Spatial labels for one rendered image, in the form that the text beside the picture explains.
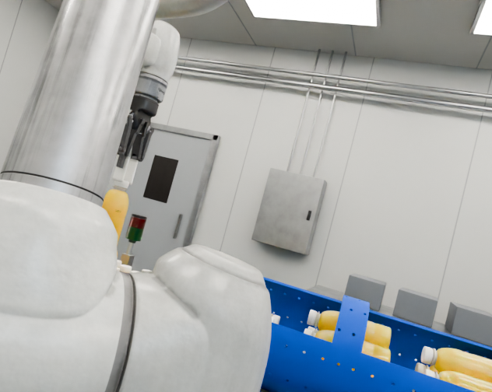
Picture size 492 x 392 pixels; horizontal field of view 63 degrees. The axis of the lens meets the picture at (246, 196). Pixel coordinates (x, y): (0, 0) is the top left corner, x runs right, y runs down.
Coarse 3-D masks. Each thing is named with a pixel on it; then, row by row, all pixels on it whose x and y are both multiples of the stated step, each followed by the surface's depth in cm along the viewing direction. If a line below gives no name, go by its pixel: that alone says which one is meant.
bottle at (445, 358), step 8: (440, 352) 96; (448, 352) 95; (456, 352) 94; (464, 352) 95; (432, 360) 96; (440, 360) 94; (448, 360) 94; (456, 360) 93; (464, 360) 93; (472, 360) 93; (480, 360) 93; (488, 360) 93; (440, 368) 94; (448, 368) 93; (456, 368) 92; (464, 368) 92; (472, 368) 92; (480, 368) 92; (488, 368) 91; (480, 376) 91; (488, 376) 91
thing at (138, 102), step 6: (138, 96) 107; (144, 96) 107; (132, 102) 107; (138, 102) 106; (144, 102) 106; (150, 102) 107; (132, 108) 107; (138, 108) 106; (144, 108) 107; (150, 108) 107; (156, 108) 110; (138, 114) 107; (144, 114) 109; (150, 114) 110; (138, 120) 107; (150, 120) 113; (132, 126) 107
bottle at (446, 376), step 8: (440, 376) 90; (448, 376) 89; (456, 376) 89; (464, 376) 89; (472, 376) 90; (456, 384) 87; (464, 384) 87; (472, 384) 87; (480, 384) 87; (488, 384) 87
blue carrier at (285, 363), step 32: (288, 288) 115; (288, 320) 119; (352, 320) 93; (384, 320) 109; (288, 352) 91; (320, 352) 90; (352, 352) 88; (416, 352) 109; (480, 352) 102; (288, 384) 92; (320, 384) 89; (352, 384) 87; (384, 384) 85; (416, 384) 84; (448, 384) 83
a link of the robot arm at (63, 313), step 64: (64, 0) 44; (128, 0) 44; (64, 64) 40; (128, 64) 44; (64, 128) 38; (0, 192) 34; (64, 192) 38; (0, 256) 32; (64, 256) 34; (0, 320) 31; (64, 320) 34; (128, 320) 37; (0, 384) 31; (64, 384) 33
